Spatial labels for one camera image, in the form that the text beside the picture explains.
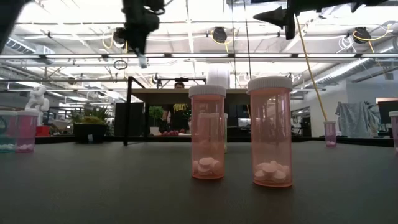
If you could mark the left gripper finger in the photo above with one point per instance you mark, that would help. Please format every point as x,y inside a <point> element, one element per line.
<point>140,46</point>

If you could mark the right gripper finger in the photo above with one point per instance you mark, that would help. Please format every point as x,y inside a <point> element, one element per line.
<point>275,17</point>

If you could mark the orange medicine bottle white cap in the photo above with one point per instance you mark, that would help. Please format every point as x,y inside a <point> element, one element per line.
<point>270,130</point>
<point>207,130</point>
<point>394,133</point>

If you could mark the pink medicine bottle white cap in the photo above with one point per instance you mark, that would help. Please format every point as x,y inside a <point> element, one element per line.
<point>27,133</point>
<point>330,133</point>

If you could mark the teal medicine bottle white cap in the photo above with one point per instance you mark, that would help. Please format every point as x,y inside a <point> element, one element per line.
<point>7,137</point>

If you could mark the wooden shelf black metal legs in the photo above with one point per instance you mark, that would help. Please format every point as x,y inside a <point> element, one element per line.
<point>161,96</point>

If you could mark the long overhead light bar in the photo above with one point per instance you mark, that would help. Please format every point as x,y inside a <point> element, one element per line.
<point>199,55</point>

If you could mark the small plant in white pot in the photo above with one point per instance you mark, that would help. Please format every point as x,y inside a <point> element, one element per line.
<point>155,113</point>

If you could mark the person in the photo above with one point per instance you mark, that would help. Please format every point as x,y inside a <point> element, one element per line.
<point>178,116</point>

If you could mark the large plant in black pot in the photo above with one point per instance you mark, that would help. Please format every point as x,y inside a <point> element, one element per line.
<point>90,132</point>

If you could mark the white sitting figure statue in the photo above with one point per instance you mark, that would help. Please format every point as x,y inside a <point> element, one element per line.
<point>37,99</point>

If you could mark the grey hanging cloth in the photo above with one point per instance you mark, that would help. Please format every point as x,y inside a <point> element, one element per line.
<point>354,119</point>

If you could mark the red box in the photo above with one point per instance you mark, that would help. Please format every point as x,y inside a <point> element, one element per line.
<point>43,130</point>

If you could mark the black monitor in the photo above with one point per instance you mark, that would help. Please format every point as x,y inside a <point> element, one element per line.
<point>384,109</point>

